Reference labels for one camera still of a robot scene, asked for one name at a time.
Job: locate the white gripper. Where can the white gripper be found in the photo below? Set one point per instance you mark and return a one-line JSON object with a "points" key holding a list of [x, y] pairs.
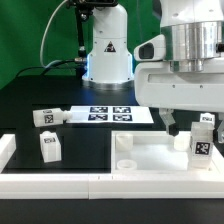
{"points": [[156, 86]]}

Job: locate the white square tabletop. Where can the white square tabletop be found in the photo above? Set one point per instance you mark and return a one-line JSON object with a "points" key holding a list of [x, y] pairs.
{"points": [[147, 151]]}

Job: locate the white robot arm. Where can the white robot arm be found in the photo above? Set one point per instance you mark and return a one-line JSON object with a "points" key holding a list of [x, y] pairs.
{"points": [[183, 67]]}

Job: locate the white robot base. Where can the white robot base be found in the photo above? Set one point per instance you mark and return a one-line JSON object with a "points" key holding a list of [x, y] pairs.
{"points": [[109, 64]]}

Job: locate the white marker sheet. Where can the white marker sheet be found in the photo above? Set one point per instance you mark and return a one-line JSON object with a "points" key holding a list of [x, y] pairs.
{"points": [[111, 114]]}

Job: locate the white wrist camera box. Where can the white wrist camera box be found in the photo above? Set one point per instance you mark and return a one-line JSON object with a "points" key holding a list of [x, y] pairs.
{"points": [[151, 50]]}

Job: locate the white U-shaped fence frame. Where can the white U-shaped fence frame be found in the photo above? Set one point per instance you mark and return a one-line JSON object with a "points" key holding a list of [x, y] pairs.
{"points": [[155, 184]]}

